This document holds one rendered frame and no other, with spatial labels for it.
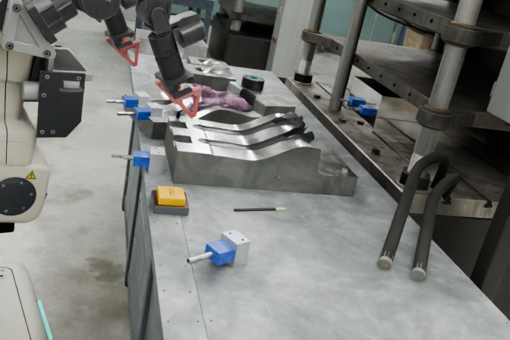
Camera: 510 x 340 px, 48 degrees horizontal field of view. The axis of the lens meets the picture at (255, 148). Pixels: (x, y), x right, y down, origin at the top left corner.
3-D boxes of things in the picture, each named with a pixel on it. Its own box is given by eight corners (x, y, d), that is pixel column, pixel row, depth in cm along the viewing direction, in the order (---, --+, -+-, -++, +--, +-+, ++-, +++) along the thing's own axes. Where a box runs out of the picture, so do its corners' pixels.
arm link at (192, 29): (136, 3, 128) (149, 11, 121) (181, -15, 131) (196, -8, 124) (152, 51, 134) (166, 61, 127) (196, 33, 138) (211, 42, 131)
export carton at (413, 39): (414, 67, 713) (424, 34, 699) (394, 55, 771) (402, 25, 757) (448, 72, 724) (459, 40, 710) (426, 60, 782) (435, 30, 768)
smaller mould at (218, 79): (184, 89, 225) (187, 72, 222) (180, 79, 238) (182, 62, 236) (233, 96, 230) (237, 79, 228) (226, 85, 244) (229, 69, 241)
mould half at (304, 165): (172, 183, 144) (180, 133, 139) (164, 144, 167) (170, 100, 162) (353, 196, 158) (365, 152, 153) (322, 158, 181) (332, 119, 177)
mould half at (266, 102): (151, 139, 169) (155, 104, 165) (123, 109, 189) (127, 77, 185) (288, 136, 195) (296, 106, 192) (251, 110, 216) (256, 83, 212)
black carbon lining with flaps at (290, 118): (197, 151, 149) (203, 116, 145) (190, 129, 163) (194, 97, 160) (320, 162, 158) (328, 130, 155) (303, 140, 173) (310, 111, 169)
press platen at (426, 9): (442, 94, 159) (464, 26, 152) (303, 14, 275) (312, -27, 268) (668, 125, 182) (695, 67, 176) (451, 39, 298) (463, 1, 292)
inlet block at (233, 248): (193, 280, 107) (198, 255, 105) (178, 266, 110) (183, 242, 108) (246, 263, 116) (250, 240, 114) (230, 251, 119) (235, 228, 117)
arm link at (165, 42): (143, 30, 129) (151, 37, 125) (170, 20, 131) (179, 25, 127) (152, 58, 133) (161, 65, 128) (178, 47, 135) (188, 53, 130)
